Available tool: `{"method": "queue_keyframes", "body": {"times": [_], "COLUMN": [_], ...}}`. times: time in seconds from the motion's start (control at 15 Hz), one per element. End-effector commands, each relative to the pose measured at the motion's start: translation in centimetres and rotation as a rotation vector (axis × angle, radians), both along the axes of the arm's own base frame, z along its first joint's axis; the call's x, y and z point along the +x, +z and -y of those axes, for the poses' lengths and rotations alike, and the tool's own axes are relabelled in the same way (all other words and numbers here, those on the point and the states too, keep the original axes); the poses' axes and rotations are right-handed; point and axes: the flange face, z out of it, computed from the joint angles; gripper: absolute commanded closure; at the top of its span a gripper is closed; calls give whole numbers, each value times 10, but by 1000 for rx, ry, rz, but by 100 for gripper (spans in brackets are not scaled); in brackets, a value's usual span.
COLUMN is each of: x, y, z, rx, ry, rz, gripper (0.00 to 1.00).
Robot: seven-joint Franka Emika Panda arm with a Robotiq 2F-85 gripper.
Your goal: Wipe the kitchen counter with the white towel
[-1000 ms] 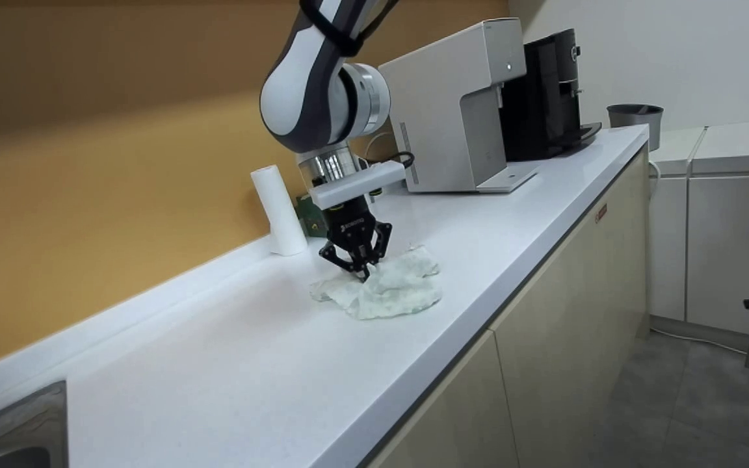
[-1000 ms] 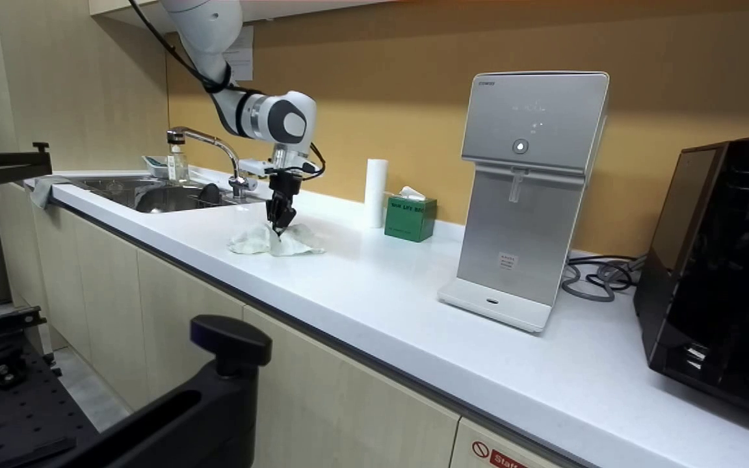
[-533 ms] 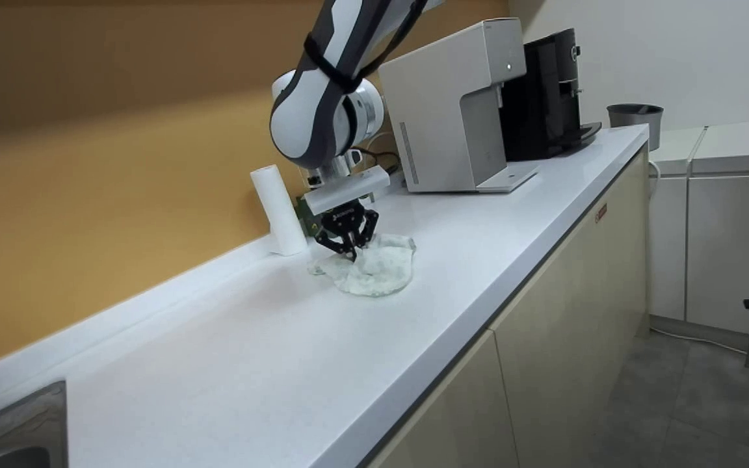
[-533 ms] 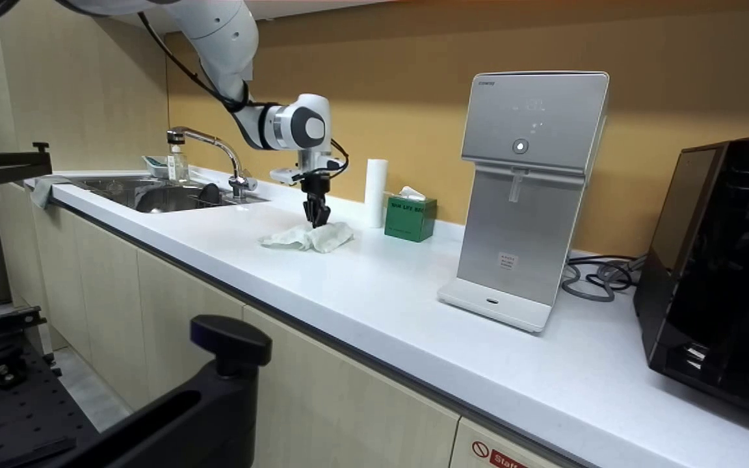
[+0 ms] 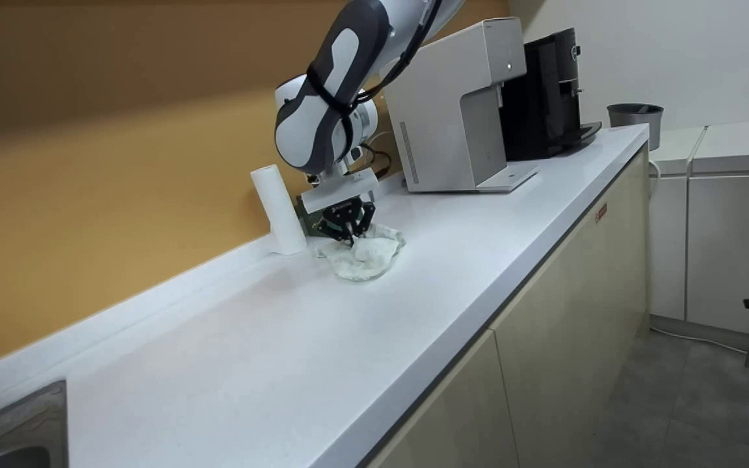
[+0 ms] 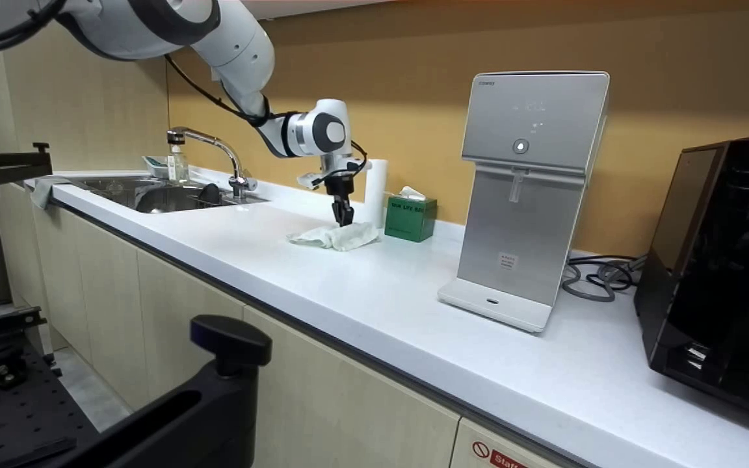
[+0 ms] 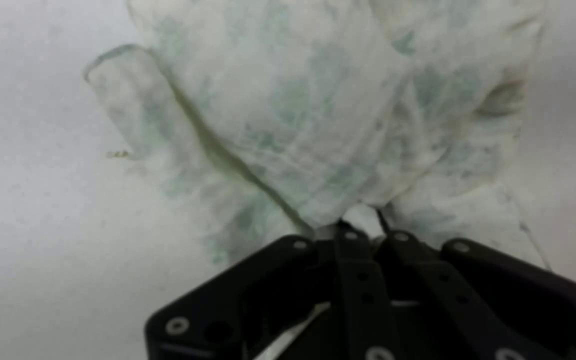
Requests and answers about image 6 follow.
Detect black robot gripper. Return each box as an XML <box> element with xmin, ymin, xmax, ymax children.
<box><xmin>320</xmin><ymin>158</ymin><xmax>365</xmax><ymax>229</ymax></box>

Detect white towel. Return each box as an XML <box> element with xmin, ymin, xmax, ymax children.
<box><xmin>289</xmin><ymin>218</ymin><xmax>385</xmax><ymax>256</ymax></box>

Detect white paper roll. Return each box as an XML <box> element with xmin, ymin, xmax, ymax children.
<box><xmin>363</xmin><ymin>157</ymin><xmax>394</xmax><ymax>231</ymax></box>

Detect green tissue box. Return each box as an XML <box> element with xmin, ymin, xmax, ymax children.
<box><xmin>382</xmin><ymin>186</ymin><xmax>439</xmax><ymax>245</ymax></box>

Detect chrome sink faucet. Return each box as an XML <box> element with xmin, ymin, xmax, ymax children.
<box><xmin>165</xmin><ymin>126</ymin><xmax>257</xmax><ymax>201</ymax></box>

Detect clear soap bottle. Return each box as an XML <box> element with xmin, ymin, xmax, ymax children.
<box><xmin>165</xmin><ymin>140</ymin><xmax>194</xmax><ymax>186</ymax></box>

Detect silver water dispenser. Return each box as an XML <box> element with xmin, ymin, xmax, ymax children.
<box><xmin>437</xmin><ymin>69</ymin><xmax>614</xmax><ymax>338</ymax></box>

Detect beige base cabinet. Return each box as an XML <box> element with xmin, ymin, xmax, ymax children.
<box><xmin>0</xmin><ymin>183</ymin><xmax>567</xmax><ymax>468</ymax></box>

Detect stainless steel sink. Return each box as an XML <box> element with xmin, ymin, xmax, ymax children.
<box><xmin>65</xmin><ymin>171</ymin><xmax>269</xmax><ymax>217</ymax></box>

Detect black robot cart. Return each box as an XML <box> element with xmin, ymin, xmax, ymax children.
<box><xmin>0</xmin><ymin>305</ymin><xmax>277</xmax><ymax>468</ymax></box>

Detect grey cloth rag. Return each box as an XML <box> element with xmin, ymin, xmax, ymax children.
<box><xmin>25</xmin><ymin>174</ymin><xmax>71</xmax><ymax>213</ymax></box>

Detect black coffee machine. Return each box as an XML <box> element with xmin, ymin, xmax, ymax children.
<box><xmin>632</xmin><ymin>127</ymin><xmax>749</xmax><ymax>435</ymax></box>

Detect black power cable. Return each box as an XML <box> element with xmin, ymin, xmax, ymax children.
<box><xmin>559</xmin><ymin>251</ymin><xmax>647</xmax><ymax>305</ymax></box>

